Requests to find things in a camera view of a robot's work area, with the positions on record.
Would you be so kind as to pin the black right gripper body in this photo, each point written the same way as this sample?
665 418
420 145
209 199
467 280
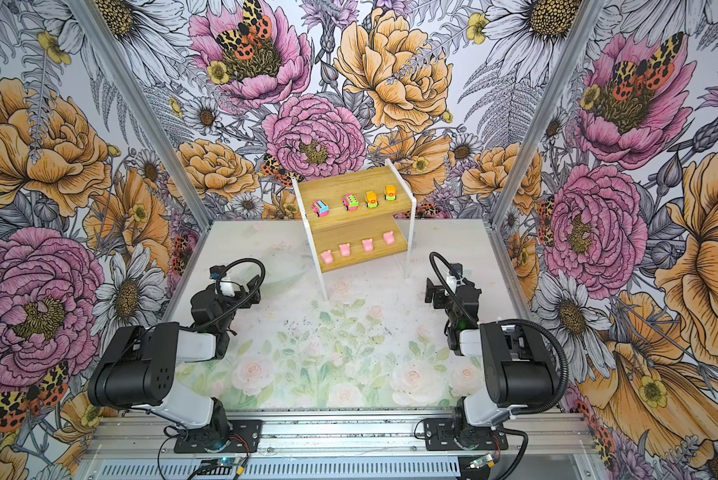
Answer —
442 302

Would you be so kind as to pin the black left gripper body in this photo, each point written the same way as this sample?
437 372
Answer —
234 300

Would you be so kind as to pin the orange green toy car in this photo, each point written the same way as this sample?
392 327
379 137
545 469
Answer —
390 193

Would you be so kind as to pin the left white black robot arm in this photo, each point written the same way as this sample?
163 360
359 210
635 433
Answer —
138 368

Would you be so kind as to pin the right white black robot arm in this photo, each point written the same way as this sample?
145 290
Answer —
518 372

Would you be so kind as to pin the white wooden two-tier shelf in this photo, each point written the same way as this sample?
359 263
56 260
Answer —
341 226

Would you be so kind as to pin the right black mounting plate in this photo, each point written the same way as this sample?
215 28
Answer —
442 434

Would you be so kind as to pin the black mounting plate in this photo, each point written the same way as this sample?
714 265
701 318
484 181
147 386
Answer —
442 434
240 436

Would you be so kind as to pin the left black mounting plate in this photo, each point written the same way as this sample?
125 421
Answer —
240 436

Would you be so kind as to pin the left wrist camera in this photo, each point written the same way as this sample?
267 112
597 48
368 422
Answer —
217 272

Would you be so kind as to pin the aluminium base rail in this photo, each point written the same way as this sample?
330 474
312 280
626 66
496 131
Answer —
335 433

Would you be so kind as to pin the white vented cable duct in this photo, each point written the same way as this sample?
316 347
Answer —
430 467

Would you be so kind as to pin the aluminium right corner post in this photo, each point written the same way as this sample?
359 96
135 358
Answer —
581 30

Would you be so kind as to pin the aluminium corner post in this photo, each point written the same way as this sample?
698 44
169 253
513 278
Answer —
581 30
114 60

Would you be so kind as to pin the aluminium left corner post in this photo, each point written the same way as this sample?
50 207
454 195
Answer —
114 60

